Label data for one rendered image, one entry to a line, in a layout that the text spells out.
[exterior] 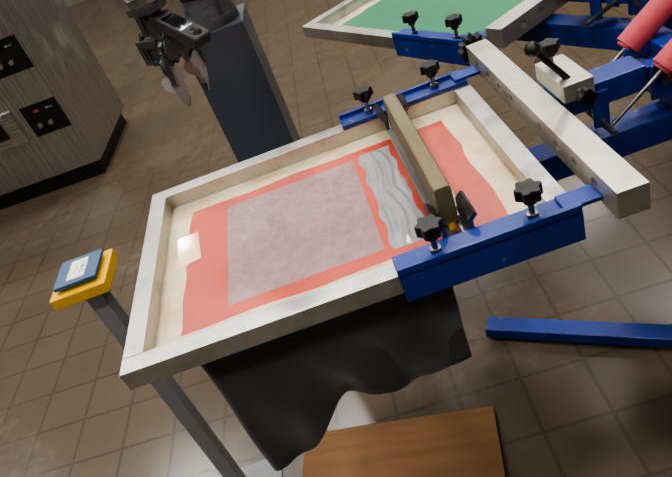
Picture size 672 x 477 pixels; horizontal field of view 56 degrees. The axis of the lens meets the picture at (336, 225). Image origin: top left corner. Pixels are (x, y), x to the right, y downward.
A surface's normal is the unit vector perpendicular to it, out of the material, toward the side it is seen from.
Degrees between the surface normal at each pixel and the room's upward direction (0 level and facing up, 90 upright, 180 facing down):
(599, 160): 0
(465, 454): 0
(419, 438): 0
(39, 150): 90
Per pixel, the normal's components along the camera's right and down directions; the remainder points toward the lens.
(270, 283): -0.32, -0.76
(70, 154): 0.10, 0.56
